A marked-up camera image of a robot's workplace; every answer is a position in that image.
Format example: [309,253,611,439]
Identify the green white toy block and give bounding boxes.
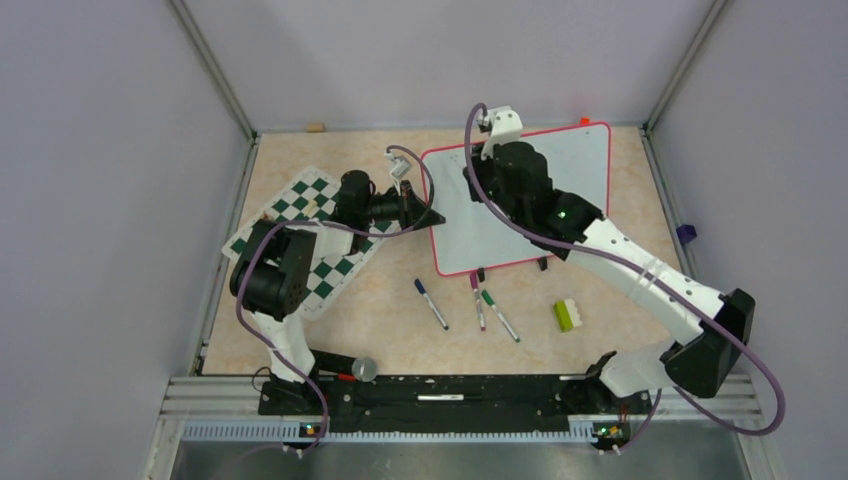
[552,299,582,333]

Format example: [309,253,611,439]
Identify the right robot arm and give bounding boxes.
[463,141,755,412]

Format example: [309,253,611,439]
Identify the pink-framed whiteboard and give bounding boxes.
[422,122,612,277]

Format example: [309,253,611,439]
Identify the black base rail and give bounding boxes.
[258,374,650,434]

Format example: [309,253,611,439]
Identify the green white chessboard mat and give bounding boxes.
[222,167,384,320]

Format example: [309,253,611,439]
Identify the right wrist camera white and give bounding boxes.
[477,105,524,160]

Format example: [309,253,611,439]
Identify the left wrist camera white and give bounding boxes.
[384,152,411,192]

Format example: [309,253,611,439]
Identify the black microphone silver head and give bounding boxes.
[311,350,378,382]

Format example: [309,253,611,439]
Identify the purple-capped marker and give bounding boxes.
[469,272,487,332]

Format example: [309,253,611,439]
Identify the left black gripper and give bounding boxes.
[362,181,445,233]

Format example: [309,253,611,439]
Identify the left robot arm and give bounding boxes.
[229,170,446,414]

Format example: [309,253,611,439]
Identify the purple cable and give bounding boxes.
[462,102,788,458]
[235,144,437,458]

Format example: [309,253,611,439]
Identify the green-capped marker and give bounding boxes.
[481,290,521,343]

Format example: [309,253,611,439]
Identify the purple clip on frame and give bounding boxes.
[675,224,698,245]

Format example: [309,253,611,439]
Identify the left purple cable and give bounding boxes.
[235,144,437,458]

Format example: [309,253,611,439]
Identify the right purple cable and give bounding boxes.
[462,102,788,458]

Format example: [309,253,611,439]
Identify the blue-capped marker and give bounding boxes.
[414,278,450,331]

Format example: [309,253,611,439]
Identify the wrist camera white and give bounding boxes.
[477,105,524,160]
[384,152,411,192]

